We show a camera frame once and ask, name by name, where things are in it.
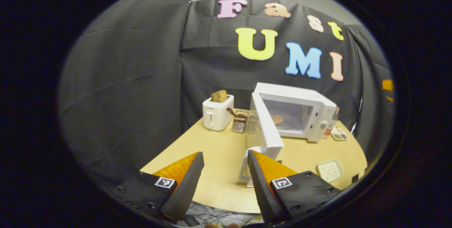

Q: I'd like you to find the white divided bean dish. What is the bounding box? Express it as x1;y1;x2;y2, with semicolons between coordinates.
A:
331;127;348;141

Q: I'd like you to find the white toaster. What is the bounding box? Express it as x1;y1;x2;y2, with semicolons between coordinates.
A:
202;95;234;131

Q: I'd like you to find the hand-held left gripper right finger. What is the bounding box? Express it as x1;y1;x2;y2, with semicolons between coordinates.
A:
246;149;342;226

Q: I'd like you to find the brown bread slice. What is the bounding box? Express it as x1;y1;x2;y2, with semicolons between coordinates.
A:
211;90;228;103

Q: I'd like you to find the clear plastic bottle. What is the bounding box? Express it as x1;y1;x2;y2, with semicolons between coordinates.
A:
324;106;340;137

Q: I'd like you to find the white microwave oven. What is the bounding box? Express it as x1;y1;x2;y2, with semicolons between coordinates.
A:
238;82;338;188

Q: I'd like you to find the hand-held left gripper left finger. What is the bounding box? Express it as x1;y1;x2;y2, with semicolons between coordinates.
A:
111;151;205;222

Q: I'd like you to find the bundle of cables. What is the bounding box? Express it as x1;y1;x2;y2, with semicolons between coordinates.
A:
182;203;263;226

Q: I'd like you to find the clear glass jar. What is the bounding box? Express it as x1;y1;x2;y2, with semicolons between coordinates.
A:
232;111;248;133
247;112;258;134

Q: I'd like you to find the pale square plate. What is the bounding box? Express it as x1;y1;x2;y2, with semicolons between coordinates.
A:
317;159;344;183

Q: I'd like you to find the brown wooden spoon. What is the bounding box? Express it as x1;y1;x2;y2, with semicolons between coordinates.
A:
227;107;247;119

